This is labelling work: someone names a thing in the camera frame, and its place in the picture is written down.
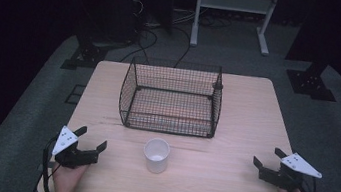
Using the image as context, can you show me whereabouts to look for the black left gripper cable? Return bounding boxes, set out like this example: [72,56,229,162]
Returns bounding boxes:
[31,133,65,192]

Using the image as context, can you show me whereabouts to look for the black floor cables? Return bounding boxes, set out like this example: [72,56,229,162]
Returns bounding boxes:
[119,0,235,78]

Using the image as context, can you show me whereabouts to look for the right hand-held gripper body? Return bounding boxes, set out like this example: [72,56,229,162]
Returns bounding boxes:
[256,147,326,192]

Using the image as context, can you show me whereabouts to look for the person's left hand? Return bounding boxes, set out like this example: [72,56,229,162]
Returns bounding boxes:
[49,159,90,192]

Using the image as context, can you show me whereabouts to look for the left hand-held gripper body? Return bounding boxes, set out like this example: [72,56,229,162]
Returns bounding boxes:
[49,123,104,173]

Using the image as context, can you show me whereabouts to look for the white cup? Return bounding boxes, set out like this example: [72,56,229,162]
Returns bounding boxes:
[140,135,173,176]

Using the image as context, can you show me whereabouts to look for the white metal stand frame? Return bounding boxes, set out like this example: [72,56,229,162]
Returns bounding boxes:
[189,0,281,59]

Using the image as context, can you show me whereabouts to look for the black stand base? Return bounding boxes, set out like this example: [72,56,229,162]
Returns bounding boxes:
[283,56,341,103]
[59,29,112,76]

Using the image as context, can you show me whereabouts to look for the black wire mesh basket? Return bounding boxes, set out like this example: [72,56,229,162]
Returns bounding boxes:
[115,52,228,142]

